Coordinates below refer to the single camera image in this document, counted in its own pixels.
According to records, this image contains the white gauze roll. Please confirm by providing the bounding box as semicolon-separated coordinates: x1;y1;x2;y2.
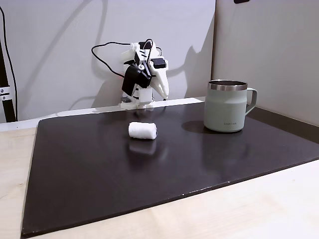
128;121;158;140

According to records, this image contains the sage green steel-rimmed mug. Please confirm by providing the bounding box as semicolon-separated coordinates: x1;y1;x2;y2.
203;79;259;133

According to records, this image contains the black table mat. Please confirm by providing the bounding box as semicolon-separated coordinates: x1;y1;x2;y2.
20;101;319;238

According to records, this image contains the black stand pole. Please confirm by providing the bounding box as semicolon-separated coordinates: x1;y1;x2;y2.
0;39;17;123

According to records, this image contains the black camera cable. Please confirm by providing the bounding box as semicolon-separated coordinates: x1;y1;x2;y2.
143;38;155;77

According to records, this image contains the black camera box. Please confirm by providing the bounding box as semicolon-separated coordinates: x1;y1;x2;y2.
121;64;153;97

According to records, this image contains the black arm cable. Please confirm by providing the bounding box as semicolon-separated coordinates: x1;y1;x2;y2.
91;41;140;78

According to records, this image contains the thin black wall cable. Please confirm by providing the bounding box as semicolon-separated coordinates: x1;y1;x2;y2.
0;5;18;122

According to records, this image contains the white pole bracket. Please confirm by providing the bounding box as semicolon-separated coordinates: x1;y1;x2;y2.
0;86;12;101

